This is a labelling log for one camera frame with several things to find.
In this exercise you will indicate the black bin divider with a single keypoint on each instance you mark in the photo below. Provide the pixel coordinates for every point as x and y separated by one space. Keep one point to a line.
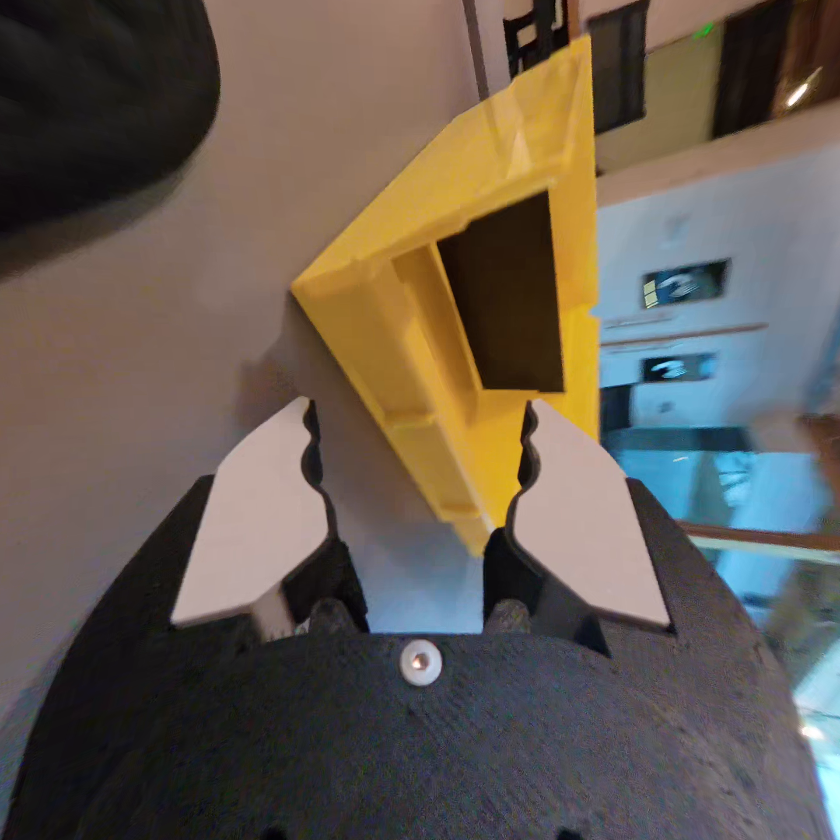
505 295

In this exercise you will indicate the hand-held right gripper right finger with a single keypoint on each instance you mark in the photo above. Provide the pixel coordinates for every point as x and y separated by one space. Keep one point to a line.
584 525

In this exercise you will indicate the yellow bin with divider slots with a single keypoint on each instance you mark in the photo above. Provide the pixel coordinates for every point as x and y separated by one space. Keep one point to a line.
380 315

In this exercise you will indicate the phone booth window sign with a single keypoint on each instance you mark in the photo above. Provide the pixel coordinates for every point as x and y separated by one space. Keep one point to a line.
679 367
686 283

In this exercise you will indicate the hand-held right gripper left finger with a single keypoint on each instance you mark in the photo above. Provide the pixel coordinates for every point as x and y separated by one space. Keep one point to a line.
256 525

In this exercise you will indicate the black mesh cushion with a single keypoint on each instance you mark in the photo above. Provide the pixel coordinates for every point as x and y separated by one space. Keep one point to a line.
85 111

